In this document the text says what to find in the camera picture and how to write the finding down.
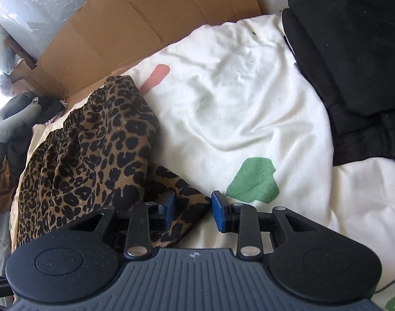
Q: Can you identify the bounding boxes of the silver foil wrapped roll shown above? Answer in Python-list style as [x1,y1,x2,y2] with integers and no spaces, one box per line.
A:
[0,0,109,62]

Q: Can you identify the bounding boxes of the leopard print pants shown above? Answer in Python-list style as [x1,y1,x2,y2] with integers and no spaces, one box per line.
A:
[16,75,213,253]

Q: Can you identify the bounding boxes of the cream bear printed blanket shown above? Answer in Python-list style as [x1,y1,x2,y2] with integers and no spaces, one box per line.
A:
[10,15,395,311]

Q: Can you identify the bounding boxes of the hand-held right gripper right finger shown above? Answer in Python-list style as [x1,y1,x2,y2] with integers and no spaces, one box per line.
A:
[211,190,315,260]

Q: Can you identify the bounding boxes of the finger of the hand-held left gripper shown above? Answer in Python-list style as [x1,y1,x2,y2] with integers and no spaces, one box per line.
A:
[0,274,12,299]

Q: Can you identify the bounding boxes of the dark grey garment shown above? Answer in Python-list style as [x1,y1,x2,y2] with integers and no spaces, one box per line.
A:
[0,126,33,182]

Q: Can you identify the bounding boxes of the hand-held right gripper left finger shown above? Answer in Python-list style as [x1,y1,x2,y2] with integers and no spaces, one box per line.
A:
[68,190,177,260]

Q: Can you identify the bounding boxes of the black folded garment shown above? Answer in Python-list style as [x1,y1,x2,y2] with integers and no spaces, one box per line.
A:
[282,0,395,167]

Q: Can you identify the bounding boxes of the grey fluffy toy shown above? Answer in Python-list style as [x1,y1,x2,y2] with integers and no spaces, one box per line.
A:
[0,73,21,97]

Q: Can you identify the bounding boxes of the grey neck pillow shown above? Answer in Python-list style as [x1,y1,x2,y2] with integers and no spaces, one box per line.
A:
[0,92,39,143]

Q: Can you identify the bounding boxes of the grey jeans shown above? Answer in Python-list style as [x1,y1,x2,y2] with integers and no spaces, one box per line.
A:
[0,210,15,277]

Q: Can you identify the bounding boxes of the flat cardboard sheet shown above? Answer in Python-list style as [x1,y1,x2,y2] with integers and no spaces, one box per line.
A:
[10,0,264,101]

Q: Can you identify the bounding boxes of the small black cloth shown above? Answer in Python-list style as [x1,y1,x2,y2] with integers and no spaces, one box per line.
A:
[36,95,67,125]

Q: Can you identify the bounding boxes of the brown cloth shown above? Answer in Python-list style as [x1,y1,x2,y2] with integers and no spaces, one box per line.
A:
[0,157,18,214]

